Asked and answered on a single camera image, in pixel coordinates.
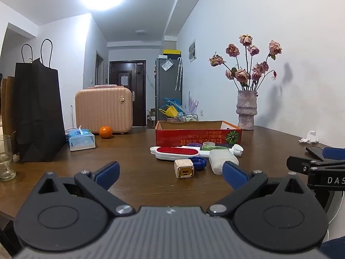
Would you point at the white and red lint brush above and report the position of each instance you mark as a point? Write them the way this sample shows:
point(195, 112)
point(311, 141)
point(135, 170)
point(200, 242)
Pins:
point(178, 151)

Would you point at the red cardboard box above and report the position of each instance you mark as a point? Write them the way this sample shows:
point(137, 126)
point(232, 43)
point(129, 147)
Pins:
point(188, 139)

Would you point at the yellow watering can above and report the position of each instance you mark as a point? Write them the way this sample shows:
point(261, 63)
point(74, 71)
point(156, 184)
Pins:
point(169, 112)

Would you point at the white folded umbrella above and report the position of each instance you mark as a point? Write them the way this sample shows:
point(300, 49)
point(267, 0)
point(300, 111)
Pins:
point(178, 72)

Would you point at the white charger cube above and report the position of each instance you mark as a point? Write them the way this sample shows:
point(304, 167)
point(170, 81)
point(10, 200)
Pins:
point(184, 170)

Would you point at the green packet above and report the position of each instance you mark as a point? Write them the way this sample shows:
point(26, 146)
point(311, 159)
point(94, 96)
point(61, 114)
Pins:
point(215, 147)

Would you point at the yellow and black box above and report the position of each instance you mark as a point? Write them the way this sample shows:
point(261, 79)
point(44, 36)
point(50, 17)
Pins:
point(171, 52)

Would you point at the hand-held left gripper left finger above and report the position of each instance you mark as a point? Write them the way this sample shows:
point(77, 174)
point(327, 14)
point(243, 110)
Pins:
point(107, 174)

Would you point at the dried pink roses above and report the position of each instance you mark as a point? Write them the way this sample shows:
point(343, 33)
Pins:
point(242, 75)

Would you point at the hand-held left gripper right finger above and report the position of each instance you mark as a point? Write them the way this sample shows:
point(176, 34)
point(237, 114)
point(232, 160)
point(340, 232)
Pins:
point(234, 176)

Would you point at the clear drinking glass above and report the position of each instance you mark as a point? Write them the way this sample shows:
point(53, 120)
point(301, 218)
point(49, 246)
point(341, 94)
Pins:
point(6, 167)
point(8, 144)

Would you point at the blue folding rack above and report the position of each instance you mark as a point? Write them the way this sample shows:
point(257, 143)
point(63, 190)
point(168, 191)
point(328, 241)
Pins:
point(172, 103)

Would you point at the trolley with bottles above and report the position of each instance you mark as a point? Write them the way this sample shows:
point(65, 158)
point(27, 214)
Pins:
point(187, 117)

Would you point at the side room door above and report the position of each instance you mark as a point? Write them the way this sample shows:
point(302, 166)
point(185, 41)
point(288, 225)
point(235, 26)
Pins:
point(100, 70)

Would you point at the blue tissue pack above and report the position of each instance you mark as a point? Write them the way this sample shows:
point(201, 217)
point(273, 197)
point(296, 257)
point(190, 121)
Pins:
point(80, 140)

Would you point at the dark blue clothing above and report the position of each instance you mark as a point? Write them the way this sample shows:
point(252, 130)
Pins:
point(334, 249)

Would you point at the orange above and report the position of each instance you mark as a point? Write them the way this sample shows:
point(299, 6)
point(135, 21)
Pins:
point(105, 132)

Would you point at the wall picture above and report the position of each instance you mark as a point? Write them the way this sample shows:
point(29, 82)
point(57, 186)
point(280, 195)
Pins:
point(192, 50)

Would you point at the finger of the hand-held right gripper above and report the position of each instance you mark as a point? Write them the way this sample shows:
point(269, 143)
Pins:
point(334, 153)
point(296, 164)

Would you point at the paper sheet on refrigerator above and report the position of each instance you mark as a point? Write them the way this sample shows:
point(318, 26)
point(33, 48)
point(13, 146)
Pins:
point(167, 66)

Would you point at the purple coral ornament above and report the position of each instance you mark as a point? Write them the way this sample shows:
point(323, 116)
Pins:
point(192, 104)

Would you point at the cardboard box on floor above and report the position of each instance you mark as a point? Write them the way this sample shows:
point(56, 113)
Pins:
point(151, 117)

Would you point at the pink ceramic vase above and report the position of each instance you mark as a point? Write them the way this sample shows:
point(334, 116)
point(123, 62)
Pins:
point(246, 108)

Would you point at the white plastic bottle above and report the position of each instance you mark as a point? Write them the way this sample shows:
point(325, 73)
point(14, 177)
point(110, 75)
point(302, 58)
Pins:
point(219, 162)

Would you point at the pink suitcase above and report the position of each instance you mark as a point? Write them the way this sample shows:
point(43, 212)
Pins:
point(103, 109)

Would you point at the crumpled white tissue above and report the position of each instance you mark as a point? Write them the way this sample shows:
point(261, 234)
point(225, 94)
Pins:
point(310, 138)

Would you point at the round hallway ceiling lamp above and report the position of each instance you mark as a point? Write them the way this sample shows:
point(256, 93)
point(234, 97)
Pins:
point(141, 32)

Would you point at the purple lid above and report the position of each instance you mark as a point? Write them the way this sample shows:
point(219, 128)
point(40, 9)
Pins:
point(194, 145)

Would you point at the blue ridged bottle cap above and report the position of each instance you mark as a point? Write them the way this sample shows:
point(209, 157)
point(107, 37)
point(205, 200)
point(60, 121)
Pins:
point(200, 163)

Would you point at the black paper bag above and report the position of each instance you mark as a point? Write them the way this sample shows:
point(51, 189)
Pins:
point(37, 108)

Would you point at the dark brown entrance door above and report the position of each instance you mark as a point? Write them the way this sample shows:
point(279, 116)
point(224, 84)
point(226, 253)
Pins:
point(134, 97)

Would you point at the grey refrigerator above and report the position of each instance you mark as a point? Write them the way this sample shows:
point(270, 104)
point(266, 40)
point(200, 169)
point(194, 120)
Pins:
point(168, 86)

